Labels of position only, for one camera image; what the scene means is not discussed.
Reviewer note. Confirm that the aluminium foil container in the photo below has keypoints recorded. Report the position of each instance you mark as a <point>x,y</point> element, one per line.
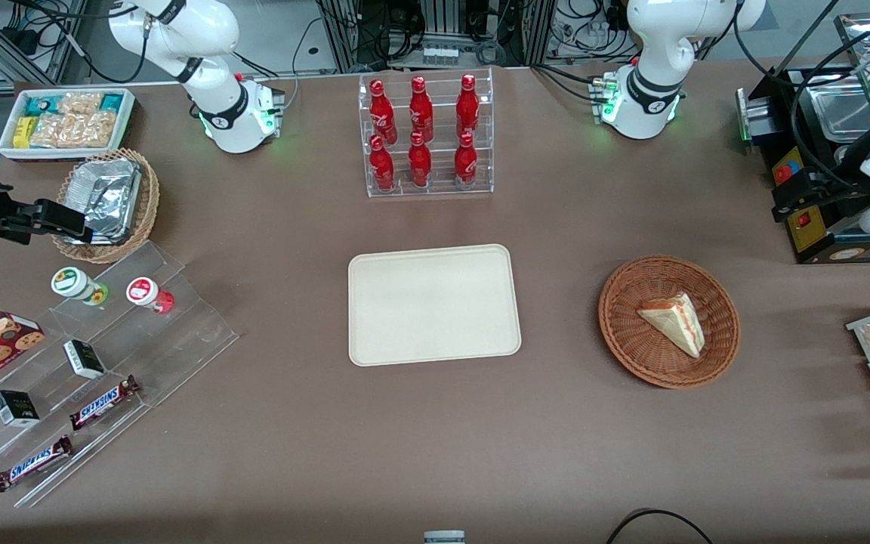
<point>106,193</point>

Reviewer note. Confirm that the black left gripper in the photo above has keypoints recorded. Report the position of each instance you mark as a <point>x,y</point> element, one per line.
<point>830,190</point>

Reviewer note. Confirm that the white power strip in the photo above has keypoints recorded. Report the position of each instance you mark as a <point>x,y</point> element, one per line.
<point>440,55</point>

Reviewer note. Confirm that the beige rectangular tray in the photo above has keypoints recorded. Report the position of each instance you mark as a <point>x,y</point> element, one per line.
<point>435,306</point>

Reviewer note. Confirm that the steel warmer pan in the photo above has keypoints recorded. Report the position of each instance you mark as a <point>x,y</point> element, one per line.
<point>843,113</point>

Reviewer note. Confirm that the Snickers bar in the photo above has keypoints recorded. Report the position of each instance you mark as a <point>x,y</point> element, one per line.
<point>103,403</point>
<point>33,463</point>

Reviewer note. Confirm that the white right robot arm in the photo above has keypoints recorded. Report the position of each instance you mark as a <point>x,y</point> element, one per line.
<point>208,30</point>

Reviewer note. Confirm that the small teal snack packet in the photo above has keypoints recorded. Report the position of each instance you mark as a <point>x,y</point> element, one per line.
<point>112,102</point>

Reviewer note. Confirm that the yellow snack packet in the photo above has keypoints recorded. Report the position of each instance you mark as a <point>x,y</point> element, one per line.
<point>23,132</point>

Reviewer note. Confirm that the green lid cup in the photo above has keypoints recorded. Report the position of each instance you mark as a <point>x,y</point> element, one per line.
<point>72,283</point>

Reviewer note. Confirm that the red lid cup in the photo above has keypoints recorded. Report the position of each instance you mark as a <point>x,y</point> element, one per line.
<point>144,291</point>

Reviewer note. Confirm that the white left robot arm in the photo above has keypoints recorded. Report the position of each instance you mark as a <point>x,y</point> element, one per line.
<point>654,45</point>

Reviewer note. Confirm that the light wicker basket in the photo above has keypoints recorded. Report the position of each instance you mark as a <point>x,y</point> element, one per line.
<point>149,196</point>

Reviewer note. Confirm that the red cola bottle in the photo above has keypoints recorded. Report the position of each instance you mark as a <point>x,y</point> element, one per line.
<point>421,106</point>
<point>381,109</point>
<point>467,102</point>
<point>382,168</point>
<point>465,165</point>
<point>420,165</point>

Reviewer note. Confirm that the clear acrylic stepped display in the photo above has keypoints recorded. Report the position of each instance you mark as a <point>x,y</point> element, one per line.
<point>178,332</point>

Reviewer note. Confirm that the triangular sandwich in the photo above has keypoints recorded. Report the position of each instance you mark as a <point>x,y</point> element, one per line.
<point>673,321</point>

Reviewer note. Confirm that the large clear cracker bag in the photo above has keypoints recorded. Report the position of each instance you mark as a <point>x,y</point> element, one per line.
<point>76,130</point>

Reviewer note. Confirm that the small black box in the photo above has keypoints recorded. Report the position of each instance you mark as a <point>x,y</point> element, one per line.
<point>84,359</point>
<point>15,408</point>

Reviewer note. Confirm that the black food warmer machine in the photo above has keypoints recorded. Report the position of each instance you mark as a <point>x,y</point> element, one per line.
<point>820,242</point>

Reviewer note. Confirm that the small grey object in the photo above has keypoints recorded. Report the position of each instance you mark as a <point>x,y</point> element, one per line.
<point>444,538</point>

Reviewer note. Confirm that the clear acrylic bottle rack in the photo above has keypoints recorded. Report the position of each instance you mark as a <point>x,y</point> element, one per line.
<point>439,190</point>

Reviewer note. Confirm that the round brown wicker basket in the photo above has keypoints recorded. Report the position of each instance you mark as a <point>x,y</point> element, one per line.
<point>631,332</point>

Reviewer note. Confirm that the aluminium frame rack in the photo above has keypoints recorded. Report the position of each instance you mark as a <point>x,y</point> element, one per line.
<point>442,23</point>

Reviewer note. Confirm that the white plastic snack bin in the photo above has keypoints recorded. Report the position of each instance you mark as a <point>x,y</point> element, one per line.
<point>8,149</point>

